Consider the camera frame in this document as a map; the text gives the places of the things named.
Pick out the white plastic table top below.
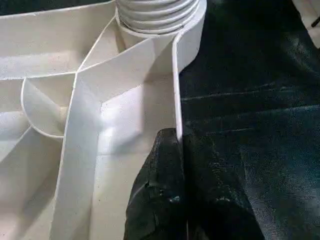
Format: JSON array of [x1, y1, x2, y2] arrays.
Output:
[[0, 0, 208, 240]]

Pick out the white plastic table leg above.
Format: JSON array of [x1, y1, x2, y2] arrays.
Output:
[[114, 0, 201, 36]]

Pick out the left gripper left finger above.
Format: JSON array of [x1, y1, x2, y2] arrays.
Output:
[[124, 128, 188, 240]]

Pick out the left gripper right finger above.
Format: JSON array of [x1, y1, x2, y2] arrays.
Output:
[[181, 131, 266, 240]]

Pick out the black table mat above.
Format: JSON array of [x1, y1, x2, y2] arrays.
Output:
[[0, 0, 320, 240]]

